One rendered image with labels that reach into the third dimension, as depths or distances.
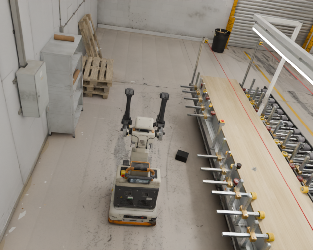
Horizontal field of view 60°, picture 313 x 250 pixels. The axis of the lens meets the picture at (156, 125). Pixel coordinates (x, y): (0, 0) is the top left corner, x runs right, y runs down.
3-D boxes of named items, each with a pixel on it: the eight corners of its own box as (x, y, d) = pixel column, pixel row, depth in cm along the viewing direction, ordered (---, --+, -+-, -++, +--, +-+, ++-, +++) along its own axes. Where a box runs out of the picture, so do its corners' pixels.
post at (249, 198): (234, 225, 298) (249, 197, 270) (233, 222, 301) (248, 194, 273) (237, 225, 299) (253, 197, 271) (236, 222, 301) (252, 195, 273)
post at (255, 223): (239, 249, 282) (256, 222, 254) (238, 246, 284) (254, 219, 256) (242, 249, 282) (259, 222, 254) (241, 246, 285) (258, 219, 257)
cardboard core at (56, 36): (53, 34, 421) (73, 37, 425) (54, 33, 428) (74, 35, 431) (53, 39, 426) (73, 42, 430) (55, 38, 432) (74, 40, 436)
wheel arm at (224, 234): (222, 236, 258) (223, 234, 256) (221, 233, 261) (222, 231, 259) (271, 239, 264) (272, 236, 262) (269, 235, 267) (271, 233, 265)
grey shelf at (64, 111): (48, 135, 474) (39, 51, 383) (61, 107, 546) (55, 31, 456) (74, 138, 479) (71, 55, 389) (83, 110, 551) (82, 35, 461)
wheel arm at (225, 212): (216, 214, 278) (217, 212, 276) (215, 211, 281) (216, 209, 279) (261, 217, 284) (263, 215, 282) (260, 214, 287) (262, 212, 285)
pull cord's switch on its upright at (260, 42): (241, 91, 573) (260, 40, 508) (239, 88, 585) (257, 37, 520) (244, 92, 574) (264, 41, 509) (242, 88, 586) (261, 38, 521)
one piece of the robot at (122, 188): (153, 216, 354) (164, 172, 305) (112, 213, 348) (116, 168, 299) (153, 195, 381) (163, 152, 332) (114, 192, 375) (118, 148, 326)
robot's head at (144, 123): (152, 130, 318) (153, 117, 320) (134, 128, 316) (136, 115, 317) (151, 131, 332) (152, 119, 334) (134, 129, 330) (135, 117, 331)
